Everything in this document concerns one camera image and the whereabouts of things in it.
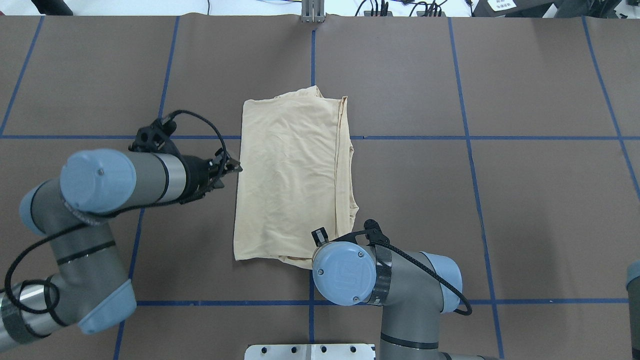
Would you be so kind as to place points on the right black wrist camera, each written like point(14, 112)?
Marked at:
point(371, 231)

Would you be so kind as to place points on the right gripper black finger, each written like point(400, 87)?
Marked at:
point(320, 236)

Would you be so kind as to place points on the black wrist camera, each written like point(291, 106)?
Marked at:
point(155, 138)
point(371, 231)

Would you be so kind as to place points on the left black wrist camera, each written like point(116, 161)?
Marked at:
point(155, 138)

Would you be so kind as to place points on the aluminium frame post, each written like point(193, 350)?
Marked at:
point(313, 11)

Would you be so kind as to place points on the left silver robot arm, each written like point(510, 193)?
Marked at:
point(92, 288)

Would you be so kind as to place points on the black power adapter box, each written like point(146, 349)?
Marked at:
point(511, 8)

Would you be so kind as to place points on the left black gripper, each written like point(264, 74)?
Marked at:
point(196, 174)

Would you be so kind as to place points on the cream yellow long-sleeve shirt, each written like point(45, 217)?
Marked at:
point(296, 154)

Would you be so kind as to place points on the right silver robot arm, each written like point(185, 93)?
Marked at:
point(413, 289)

